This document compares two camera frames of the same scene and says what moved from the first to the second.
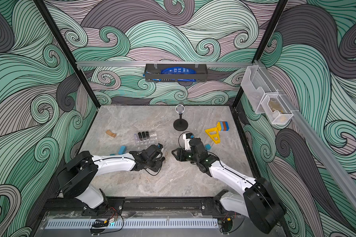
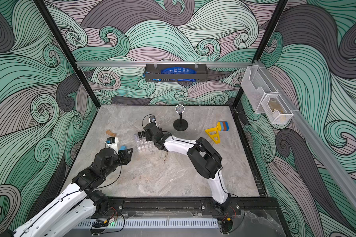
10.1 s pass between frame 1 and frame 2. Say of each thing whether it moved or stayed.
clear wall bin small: stayed
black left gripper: moved
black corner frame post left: stayed
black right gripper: moved
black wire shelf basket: stayed
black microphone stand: stayed
